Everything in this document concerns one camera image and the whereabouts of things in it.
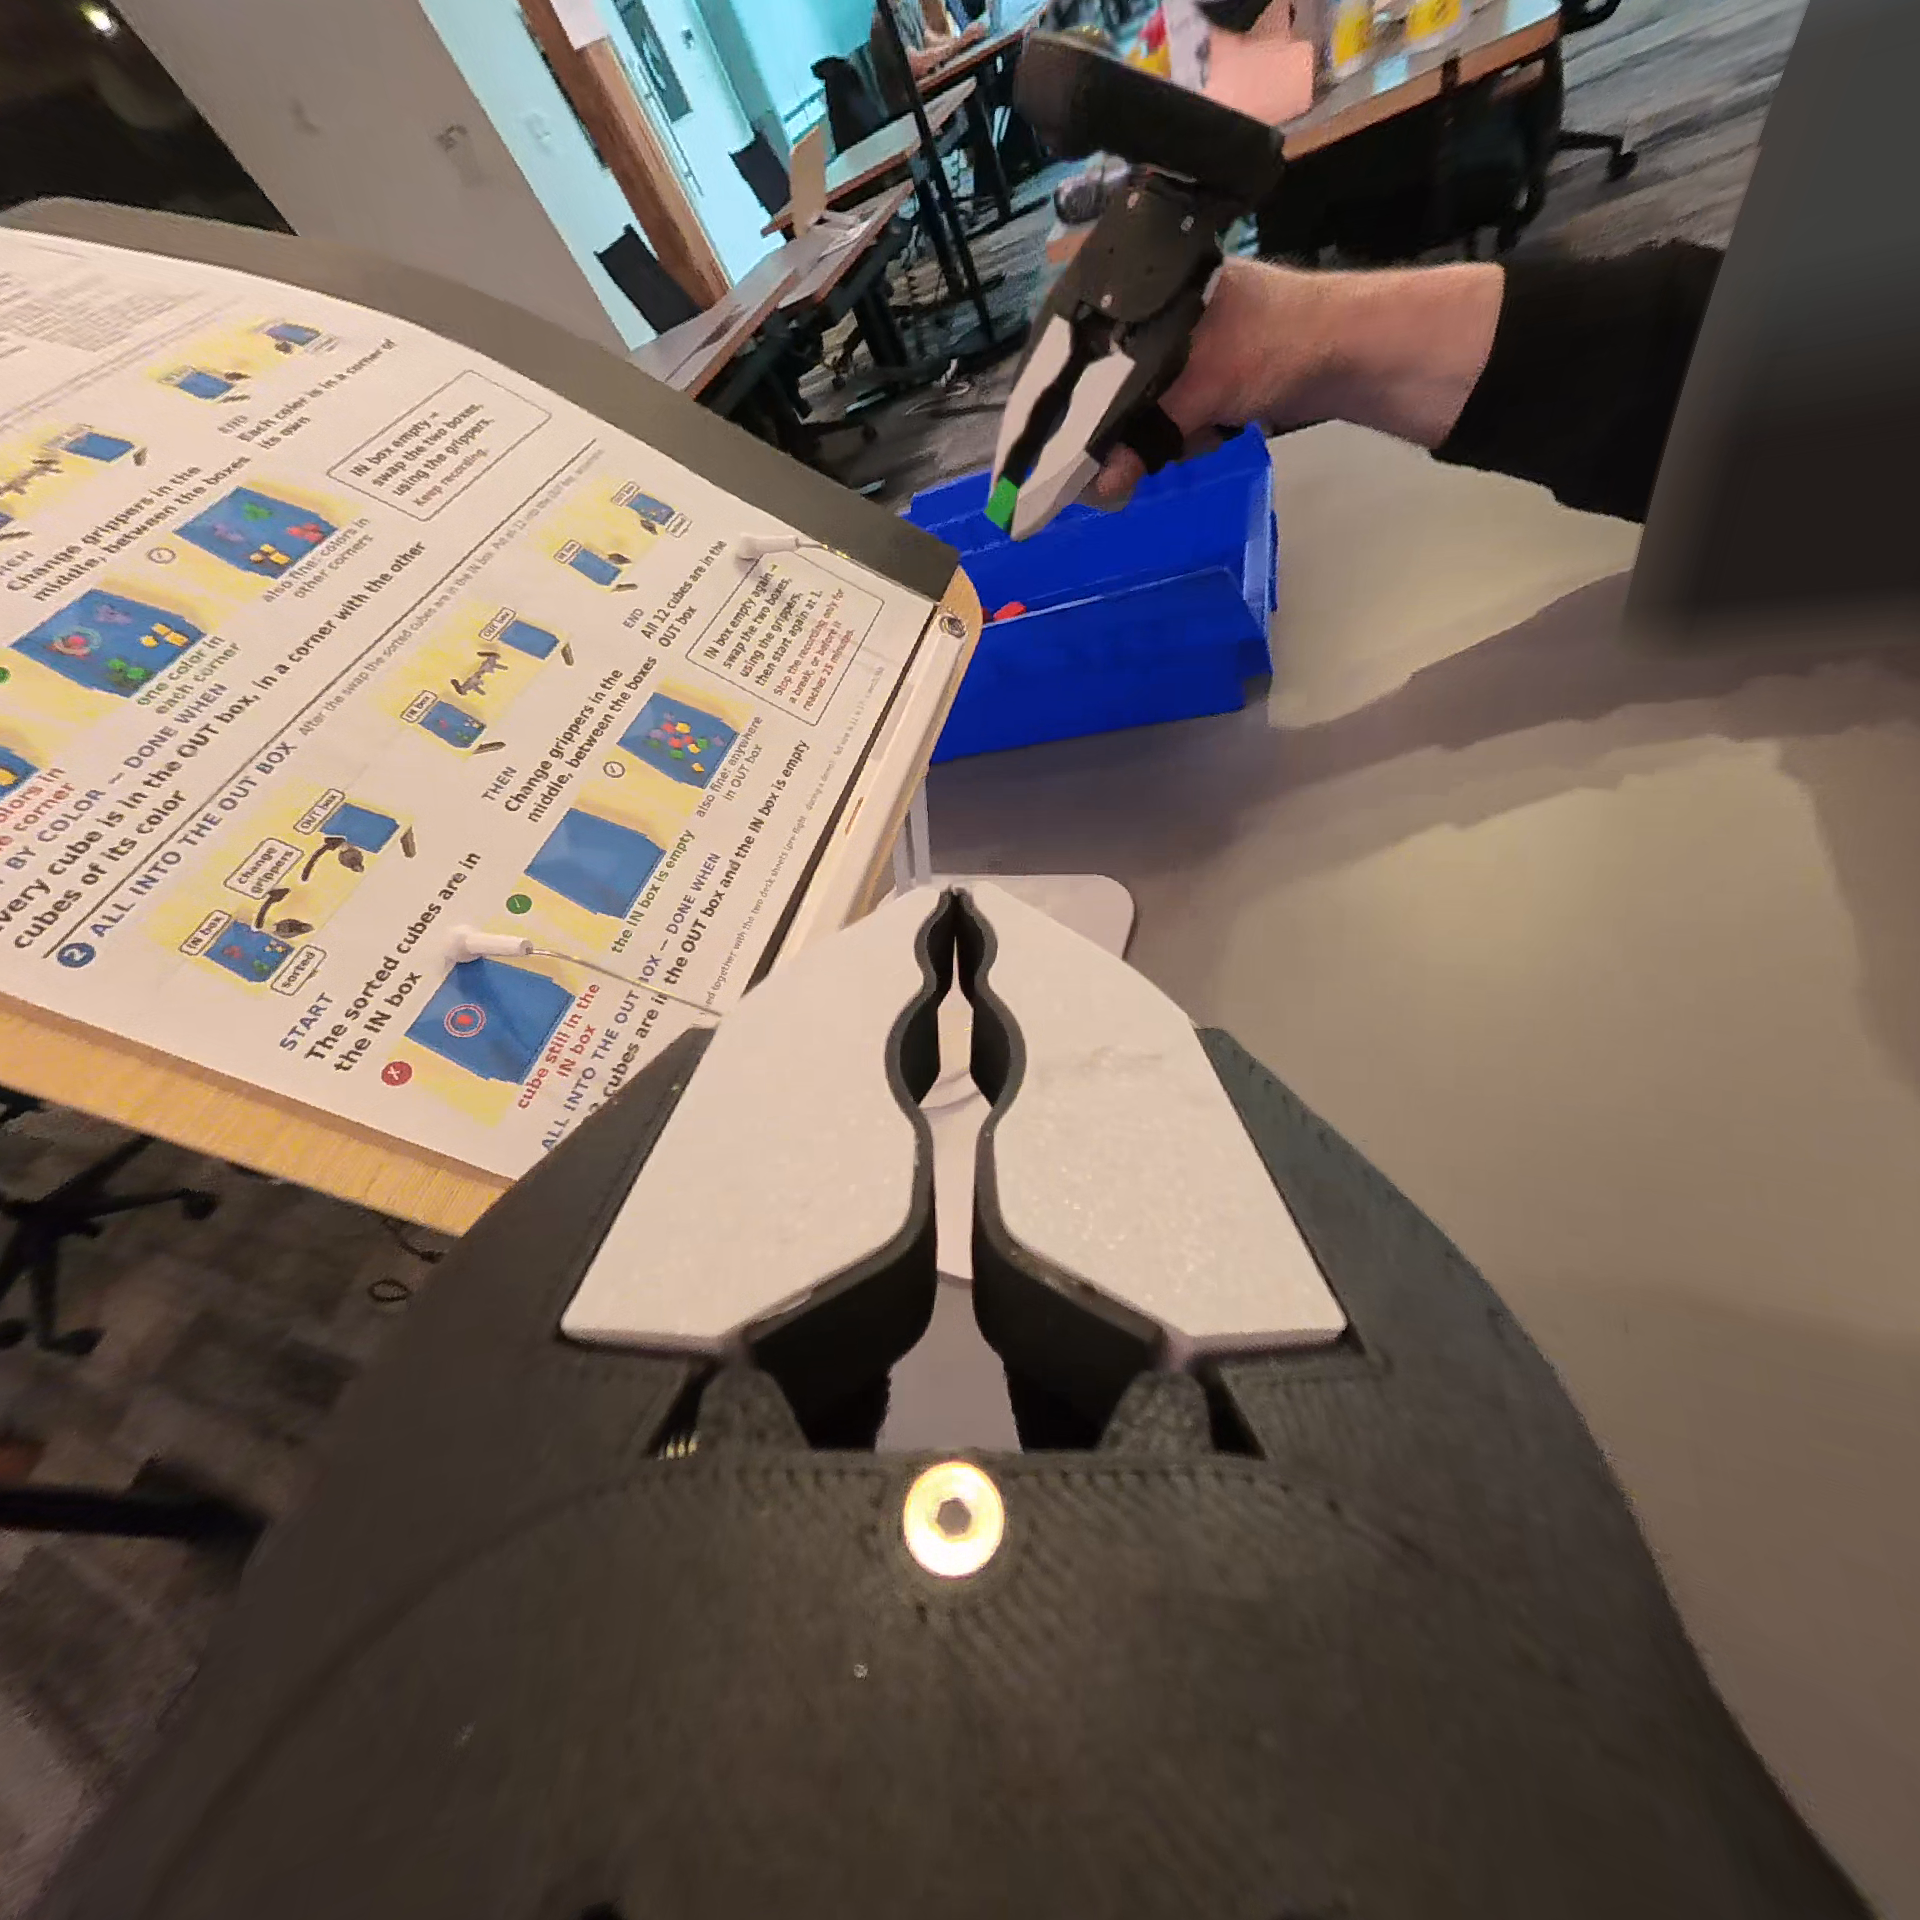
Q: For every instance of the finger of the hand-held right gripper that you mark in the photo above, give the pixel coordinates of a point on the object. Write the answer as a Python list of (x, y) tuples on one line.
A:
[(1038, 395), (1103, 412)]

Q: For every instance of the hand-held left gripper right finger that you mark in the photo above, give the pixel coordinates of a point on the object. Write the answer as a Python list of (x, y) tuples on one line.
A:
[(1154, 1202)]

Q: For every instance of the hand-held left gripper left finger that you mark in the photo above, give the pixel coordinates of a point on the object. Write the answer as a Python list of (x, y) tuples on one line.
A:
[(751, 1202)]

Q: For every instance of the green cube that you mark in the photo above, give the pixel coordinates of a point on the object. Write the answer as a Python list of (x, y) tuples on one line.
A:
[(1001, 505)]

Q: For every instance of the blue plastic bin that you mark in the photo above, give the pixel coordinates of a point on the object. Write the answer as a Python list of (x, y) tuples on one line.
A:
[(1110, 661)]

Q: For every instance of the person's right forearm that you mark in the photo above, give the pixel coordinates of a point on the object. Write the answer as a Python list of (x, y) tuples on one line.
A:
[(1575, 375)]

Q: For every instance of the person's right hand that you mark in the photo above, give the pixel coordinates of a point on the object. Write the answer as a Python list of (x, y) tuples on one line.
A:
[(1320, 346)]

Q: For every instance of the pink foam block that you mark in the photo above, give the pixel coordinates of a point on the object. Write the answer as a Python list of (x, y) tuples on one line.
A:
[(1254, 53)]

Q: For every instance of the grey office desk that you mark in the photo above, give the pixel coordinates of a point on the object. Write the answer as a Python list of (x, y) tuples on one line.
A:
[(886, 142), (751, 323)]

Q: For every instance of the wood-edged work table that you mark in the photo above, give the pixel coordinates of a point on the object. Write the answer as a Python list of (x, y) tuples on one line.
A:
[(1424, 83)]

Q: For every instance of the white document stand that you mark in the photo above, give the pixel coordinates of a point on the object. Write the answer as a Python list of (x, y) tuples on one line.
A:
[(1073, 908)]

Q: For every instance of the black office chair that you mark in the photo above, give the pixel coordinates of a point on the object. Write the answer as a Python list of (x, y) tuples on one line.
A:
[(759, 167), (644, 283)]

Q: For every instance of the instruction sheet on wooden board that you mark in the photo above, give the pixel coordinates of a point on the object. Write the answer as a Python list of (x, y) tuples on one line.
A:
[(676, 412)]

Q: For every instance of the wooden pillar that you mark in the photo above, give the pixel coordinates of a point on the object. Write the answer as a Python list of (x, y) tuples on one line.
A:
[(646, 165)]

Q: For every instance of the paper notice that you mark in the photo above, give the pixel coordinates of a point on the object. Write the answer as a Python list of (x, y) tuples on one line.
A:
[(578, 15)]

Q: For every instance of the black chair base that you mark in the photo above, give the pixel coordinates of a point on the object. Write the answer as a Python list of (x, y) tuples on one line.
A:
[(76, 1214)]

